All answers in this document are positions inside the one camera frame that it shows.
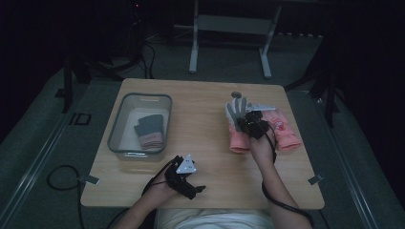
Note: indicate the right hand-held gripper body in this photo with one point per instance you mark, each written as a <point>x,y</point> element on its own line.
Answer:
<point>256,124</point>

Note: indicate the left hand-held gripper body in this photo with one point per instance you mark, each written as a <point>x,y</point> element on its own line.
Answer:
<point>182,176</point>

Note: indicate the pink ski glove grey palm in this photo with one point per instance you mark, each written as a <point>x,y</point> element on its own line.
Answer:
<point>235,109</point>

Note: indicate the pink ski glove with print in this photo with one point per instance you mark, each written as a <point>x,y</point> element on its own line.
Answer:
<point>285,130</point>

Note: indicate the clear plastic bin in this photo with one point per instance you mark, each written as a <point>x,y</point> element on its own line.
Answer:
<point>141,127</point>

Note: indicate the person's right hand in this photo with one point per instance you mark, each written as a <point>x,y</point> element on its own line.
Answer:
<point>262,149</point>

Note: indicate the person's left hand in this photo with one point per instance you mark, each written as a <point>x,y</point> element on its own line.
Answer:
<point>159,191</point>

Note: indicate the person's white shirt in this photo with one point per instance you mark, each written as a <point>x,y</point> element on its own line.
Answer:
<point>213,219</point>

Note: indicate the black tripod stand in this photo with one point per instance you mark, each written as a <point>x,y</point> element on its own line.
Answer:
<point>68,82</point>
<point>329,101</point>

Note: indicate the grey tape tab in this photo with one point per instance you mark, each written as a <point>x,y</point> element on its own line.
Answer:
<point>89,180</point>
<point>315,179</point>

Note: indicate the grey metal table frame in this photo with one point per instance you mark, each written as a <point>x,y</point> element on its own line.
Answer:
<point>232,25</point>

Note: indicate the aluminium floor rail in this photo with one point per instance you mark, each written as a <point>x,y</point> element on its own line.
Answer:
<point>35,165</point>
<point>347,171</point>

